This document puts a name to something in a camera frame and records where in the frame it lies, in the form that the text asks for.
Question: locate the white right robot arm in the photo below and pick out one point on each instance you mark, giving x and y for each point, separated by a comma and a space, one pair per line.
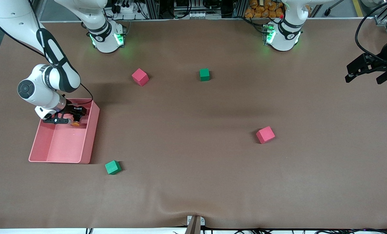
5, 9

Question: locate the pink plastic bin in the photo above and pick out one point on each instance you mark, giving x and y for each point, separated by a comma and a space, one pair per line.
63, 146

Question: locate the brown table mat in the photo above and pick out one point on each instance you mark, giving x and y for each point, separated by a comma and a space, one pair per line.
193, 162

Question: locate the green foam cube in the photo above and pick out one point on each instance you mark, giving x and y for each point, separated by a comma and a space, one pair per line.
113, 167
204, 74

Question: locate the orange objects pile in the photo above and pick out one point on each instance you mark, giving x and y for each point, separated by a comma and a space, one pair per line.
261, 9

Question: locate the pink foam cube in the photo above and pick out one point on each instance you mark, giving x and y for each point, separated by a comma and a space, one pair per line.
265, 135
140, 77

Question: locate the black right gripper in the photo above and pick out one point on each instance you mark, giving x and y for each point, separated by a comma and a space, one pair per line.
72, 109

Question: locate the white power strip with plugs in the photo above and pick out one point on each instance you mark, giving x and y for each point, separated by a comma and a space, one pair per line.
125, 8

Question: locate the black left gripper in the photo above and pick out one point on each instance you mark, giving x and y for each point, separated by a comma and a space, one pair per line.
386, 55

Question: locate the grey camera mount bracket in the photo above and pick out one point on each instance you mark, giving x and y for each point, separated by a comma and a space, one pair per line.
195, 226

